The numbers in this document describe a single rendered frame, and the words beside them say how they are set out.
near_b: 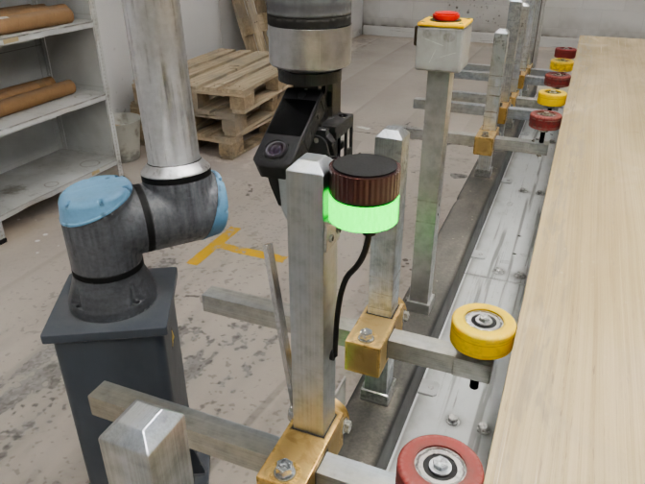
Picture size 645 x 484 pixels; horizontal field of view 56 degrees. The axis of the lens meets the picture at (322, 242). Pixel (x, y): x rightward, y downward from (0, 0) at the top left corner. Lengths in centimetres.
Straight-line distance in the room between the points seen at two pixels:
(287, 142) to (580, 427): 42
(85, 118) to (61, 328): 254
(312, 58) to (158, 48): 65
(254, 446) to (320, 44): 42
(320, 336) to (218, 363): 159
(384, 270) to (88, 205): 66
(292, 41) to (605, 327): 52
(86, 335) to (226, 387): 81
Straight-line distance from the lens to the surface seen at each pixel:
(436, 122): 100
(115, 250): 130
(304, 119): 65
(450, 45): 95
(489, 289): 141
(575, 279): 93
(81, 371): 143
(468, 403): 110
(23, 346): 246
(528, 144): 173
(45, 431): 207
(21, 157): 383
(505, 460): 63
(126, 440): 37
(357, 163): 51
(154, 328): 132
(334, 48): 65
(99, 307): 136
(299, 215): 53
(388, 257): 81
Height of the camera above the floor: 135
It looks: 28 degrees down
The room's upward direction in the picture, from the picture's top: straight up
